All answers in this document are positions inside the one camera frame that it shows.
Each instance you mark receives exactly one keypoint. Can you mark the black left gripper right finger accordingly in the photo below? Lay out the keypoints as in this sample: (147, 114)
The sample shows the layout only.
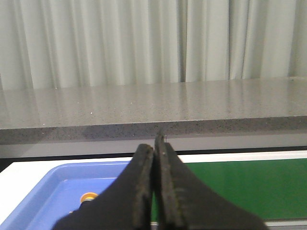
(184, 202)

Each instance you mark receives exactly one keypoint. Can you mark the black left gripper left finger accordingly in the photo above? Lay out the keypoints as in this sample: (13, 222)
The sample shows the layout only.
(124, 205)

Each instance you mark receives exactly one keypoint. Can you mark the yellow push button switch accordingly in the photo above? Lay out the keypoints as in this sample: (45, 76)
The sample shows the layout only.
(85, 200)

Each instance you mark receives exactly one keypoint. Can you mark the blue plastic tray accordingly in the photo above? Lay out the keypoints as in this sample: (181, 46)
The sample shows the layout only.
(59, 192)

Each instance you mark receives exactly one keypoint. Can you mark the green conveyor belt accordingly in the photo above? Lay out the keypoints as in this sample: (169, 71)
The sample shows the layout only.
(271, 189)

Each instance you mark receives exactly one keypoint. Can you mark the grey stone counter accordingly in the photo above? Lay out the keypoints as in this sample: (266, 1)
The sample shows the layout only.
(139, 111)

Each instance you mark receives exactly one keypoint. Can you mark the white pleated curtain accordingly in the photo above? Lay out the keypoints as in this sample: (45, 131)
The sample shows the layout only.
(68, 43)

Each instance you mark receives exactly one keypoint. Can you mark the aluminium conveyor rail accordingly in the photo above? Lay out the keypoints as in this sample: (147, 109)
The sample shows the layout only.
(245, 156)

